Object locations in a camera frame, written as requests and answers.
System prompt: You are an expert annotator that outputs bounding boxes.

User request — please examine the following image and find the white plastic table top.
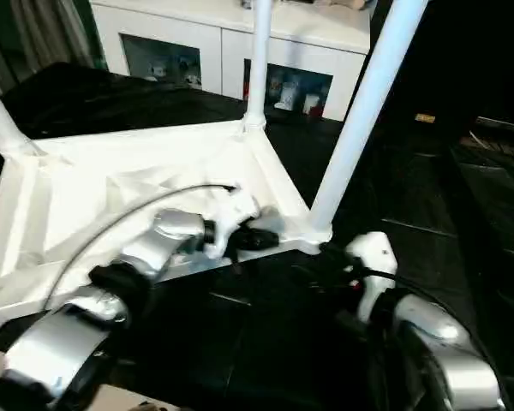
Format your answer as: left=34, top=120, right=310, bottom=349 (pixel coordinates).
left=0, top=118, right=334, bottom=340

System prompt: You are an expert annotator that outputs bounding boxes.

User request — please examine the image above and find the white plastic table leg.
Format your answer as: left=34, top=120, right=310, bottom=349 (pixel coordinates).
left=241, top=0, right=276, bottom=130
left=0, top=75, right=32, bottom=150
left=309, top=0, right=430, bottom=244

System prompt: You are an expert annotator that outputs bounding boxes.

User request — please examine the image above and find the black shiny mat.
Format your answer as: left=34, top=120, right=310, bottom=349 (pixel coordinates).
left=0, top=59, right=514, bottom=411

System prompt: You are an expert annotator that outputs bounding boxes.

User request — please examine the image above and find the small white cup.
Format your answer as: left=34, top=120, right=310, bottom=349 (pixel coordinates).
left=303, top=92, right=323, bottom=115

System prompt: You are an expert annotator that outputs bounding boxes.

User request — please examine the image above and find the white printed mug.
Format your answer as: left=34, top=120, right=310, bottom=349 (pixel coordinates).
left=277, top=79, right=299, bottom=109

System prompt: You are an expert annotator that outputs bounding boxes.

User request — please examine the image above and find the long black bar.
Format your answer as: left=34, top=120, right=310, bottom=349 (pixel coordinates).
left=475, top=114, right=514, bottom=134

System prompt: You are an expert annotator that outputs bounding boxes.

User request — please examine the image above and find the white sideboard cabinet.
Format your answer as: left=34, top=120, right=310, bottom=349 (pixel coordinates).
left=91, top=0, right=373, bottom=124

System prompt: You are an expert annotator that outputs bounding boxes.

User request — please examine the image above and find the beige teddy bear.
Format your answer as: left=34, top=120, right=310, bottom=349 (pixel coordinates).
left=325, top=0, right=368, bottom=12

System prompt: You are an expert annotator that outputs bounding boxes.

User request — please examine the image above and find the beige curtain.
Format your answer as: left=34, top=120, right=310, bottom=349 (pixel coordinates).
left=0, top=0, right=96, bottom=86

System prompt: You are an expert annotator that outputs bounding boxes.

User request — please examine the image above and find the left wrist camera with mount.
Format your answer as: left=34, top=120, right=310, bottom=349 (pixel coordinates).
left=202, top=182, right=263, bottom=261

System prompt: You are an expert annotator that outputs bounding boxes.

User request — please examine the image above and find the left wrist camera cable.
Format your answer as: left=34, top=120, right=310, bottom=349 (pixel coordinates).
left=41, top=182, right=237, bottom=313

